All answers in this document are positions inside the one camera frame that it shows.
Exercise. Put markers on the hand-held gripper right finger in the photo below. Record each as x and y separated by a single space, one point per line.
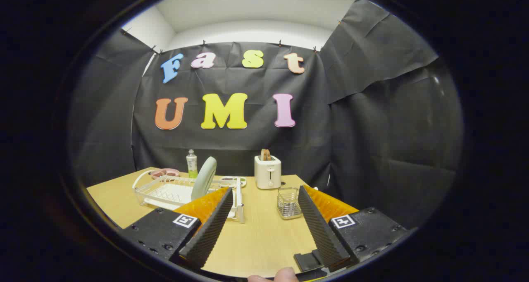
320 232

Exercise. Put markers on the white drain tray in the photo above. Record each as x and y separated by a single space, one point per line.
184 191

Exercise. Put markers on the pink plate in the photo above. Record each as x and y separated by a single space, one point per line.
159 173

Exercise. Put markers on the brown bread slice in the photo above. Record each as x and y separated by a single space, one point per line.
265 154

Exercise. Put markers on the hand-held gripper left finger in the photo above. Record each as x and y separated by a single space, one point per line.
210 232

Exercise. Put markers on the white toaster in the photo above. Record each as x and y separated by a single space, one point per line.
268 178

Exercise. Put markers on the pale green plate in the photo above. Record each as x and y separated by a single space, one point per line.
204 178

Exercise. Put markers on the black backdrop cloth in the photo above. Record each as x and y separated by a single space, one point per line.
372 149

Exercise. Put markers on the white divided tray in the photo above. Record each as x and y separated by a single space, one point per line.
241 182

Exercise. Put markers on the plastic bottle with green drink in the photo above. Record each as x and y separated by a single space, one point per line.
191 166

